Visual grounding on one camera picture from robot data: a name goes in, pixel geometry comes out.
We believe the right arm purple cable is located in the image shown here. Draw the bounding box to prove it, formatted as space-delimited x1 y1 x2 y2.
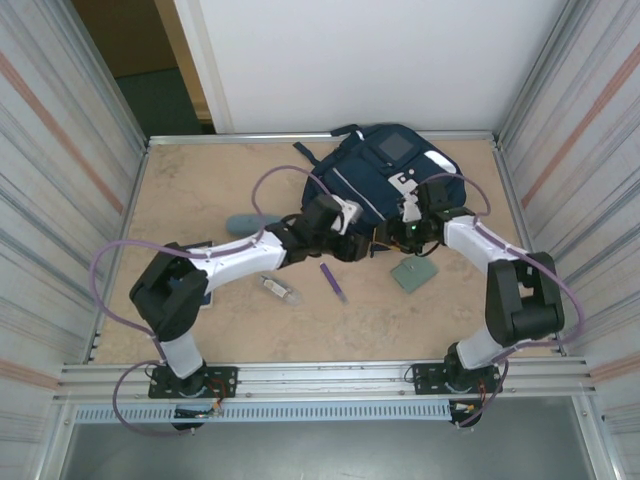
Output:
414 173 587 429

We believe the small circuit board with wires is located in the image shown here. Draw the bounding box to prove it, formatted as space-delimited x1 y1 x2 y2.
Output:
448 396 490 427
173 401 226 420

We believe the wide aluminium base rail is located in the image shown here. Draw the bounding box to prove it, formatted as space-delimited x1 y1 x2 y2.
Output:
58 359 599 404

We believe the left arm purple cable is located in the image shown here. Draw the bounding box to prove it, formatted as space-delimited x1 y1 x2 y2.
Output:
92 164 351 437

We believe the green wallet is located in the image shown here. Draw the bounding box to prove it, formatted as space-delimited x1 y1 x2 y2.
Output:
390 256 439 293

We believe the brown wooden door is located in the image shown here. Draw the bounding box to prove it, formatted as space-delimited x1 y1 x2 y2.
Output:
72 0 212 125

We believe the thin aluminium table rail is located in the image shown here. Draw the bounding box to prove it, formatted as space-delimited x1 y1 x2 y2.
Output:
146 130 502 148

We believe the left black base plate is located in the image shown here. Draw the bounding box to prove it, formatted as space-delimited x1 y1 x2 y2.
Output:
147 365 239 400

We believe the blue-grey glasses case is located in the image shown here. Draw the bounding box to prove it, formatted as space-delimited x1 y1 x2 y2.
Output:
224 213 282 238

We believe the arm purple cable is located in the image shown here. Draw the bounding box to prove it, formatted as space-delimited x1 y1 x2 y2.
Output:
92 164 351 437
414 173 587 429

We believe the purple pen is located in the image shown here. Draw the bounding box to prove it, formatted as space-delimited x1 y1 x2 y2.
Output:
319 262 349 304

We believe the navy blue student backpack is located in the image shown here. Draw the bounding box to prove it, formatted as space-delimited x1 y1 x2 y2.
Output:
293 123 469 246

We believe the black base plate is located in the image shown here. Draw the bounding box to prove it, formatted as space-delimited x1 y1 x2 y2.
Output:
147 365 239 400
408 363 504 397

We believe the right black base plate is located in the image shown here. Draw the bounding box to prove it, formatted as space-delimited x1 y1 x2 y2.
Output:
408 363 504 397

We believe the slotted pale cable duct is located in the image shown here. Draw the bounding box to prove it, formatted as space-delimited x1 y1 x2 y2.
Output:
73 403 452 424

